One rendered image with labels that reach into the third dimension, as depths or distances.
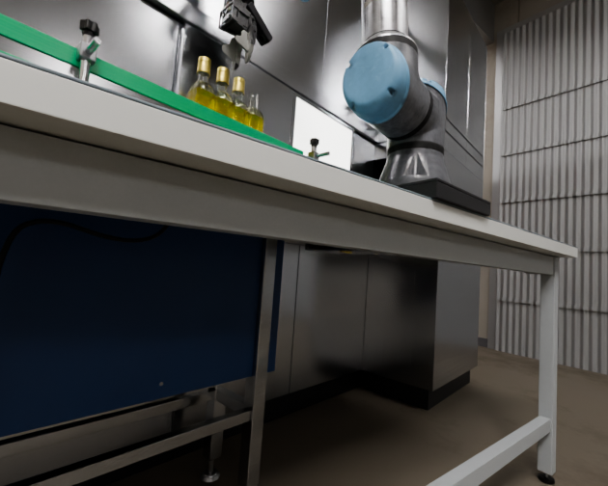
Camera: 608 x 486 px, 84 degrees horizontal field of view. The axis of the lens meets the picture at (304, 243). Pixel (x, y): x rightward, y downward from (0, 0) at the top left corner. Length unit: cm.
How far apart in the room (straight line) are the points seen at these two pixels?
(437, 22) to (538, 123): 189
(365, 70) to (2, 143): 51
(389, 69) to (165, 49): 76
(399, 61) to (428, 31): 150
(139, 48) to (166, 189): 82
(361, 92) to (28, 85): 47
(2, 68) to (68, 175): 9
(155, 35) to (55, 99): 90
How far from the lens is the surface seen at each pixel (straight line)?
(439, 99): 78
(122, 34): 116
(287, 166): 39
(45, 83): 33
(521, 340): 355
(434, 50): 205
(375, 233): 56
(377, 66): 64
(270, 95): 137
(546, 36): 412
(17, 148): 36
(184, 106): 82
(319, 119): 156
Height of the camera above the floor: 62
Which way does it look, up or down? 4 degrees up
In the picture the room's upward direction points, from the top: 4 degrees clockwise
